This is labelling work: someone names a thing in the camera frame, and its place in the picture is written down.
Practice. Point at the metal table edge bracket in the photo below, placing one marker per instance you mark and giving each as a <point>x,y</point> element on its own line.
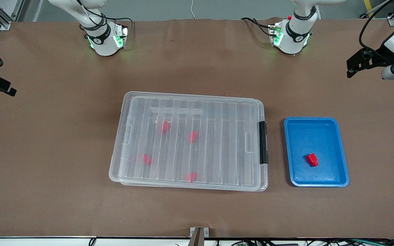
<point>199,235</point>

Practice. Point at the clear ribbed plastic lid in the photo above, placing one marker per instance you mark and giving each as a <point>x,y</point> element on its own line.
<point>186,143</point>

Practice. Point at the clear plastic storage box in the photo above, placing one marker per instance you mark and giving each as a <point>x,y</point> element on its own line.
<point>265,182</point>

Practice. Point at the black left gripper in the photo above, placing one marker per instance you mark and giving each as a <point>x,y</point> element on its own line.
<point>380,55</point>

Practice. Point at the red toy block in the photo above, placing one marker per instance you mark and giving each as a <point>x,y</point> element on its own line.
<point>147,159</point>
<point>193,136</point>
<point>165,126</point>
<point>191,176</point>
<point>312,159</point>

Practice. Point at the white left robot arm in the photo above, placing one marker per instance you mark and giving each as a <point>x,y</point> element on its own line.
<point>291,39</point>

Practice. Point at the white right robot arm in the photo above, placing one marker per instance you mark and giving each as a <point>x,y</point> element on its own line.
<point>103,42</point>

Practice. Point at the black box latch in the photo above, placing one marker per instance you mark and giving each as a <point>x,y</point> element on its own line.
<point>263,143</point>

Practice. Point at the blue plastic tray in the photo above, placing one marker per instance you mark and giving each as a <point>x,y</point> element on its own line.
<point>315,136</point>

